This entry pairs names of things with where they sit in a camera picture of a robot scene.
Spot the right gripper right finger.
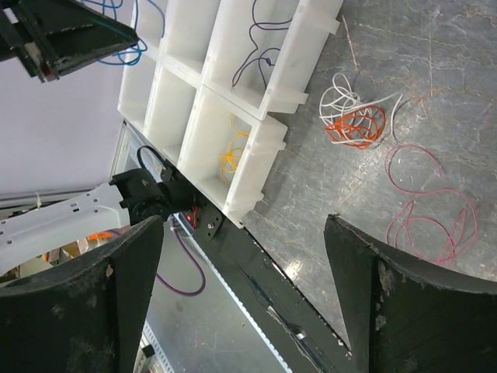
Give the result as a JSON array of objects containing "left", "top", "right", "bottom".
[{"left": 324, "top": 214, "right": 496, "bottom": 372}]

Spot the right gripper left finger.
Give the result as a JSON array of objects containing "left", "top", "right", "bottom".
[{"left": 1, "top": 217, "right": 164, "bottom": 372}]

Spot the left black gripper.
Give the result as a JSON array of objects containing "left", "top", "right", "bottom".
[{"left": 1, "top": 1, "right": 139, "bottom": 82}]

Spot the blue wire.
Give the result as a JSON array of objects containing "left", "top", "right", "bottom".
[{"left": 81, "top": 0, "right": 167, "bottom": 67}]

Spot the yellow wire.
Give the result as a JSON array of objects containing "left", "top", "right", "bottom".
[{"left": 217, "top": 114, "right": 250, "bottom": 175}]

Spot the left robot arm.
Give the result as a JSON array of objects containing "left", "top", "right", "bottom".
[{"left": 1, "top": 1, "right": 206, "bottom": 274}]

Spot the white compartment tray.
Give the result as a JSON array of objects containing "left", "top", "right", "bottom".
[{"left": 118, "top": 1, "right": 342, "bottom": 226}]

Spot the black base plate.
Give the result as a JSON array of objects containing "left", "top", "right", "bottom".
[{"left": 176, "top": 204, "right": 355, "bottom": 372}]

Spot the orange wire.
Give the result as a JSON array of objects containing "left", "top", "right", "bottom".
[{"left": 324, "top": 105, "right": 388, "bottom": 151}]

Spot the white wire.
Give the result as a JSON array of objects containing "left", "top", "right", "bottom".
[{"left": 318, "top": 71, "right": 405, "bottom": 147}]

